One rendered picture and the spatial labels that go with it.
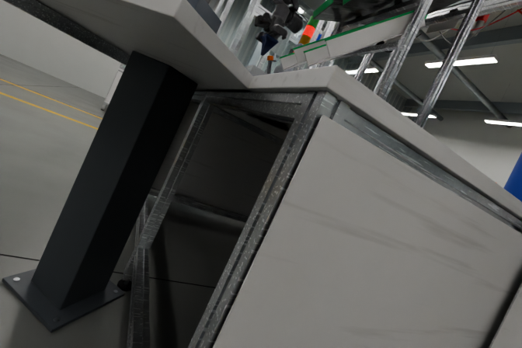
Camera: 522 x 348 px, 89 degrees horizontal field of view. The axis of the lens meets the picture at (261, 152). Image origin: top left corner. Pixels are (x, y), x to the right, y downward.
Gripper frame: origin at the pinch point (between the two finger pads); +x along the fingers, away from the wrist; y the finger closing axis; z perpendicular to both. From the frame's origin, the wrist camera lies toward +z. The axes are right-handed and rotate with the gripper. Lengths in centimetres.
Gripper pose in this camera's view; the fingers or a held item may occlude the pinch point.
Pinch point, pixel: (265, 46)
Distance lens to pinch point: 113.1
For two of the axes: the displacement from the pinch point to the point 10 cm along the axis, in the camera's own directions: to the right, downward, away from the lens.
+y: 3.9, 2.1, -9.0
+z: -8.2, -3.6, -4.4
